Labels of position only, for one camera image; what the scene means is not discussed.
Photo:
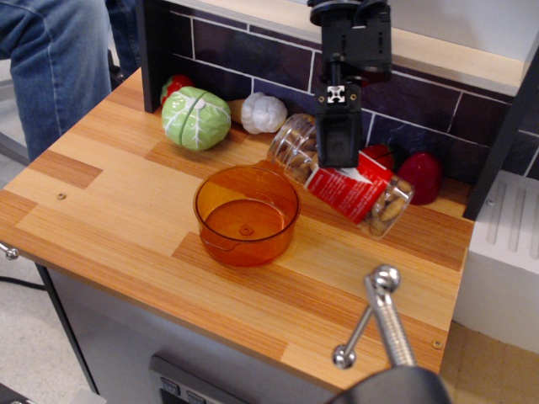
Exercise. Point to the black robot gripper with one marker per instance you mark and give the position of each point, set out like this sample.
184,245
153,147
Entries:
356,47

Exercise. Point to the white ribbed appliance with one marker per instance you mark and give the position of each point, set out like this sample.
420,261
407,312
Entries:
498,296

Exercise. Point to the grey control panel with buttons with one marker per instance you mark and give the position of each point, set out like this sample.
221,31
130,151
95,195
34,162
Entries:
171,384

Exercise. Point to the red toy chili pepper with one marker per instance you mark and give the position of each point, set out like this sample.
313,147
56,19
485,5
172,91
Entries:
382,154

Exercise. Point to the clear almond jar red label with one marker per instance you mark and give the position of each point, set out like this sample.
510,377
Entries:
370,195

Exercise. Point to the green toy cabbage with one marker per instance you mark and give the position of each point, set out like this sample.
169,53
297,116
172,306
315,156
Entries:
195,119

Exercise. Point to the small chrome knob left edge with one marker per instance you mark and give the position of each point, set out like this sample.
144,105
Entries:
11,253

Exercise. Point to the person leg in jeans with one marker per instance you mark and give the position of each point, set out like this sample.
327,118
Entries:
59,60

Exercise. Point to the chrome clamp screw handle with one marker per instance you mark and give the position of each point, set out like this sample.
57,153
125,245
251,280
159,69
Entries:
405,381

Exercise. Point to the dark red toy egg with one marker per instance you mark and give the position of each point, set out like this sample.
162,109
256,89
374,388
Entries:
424,171

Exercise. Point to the orange transparent plastic pot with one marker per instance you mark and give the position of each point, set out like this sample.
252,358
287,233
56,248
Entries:
247,214

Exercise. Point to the white toy garlic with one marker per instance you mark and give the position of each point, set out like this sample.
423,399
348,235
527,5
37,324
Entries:
258,113

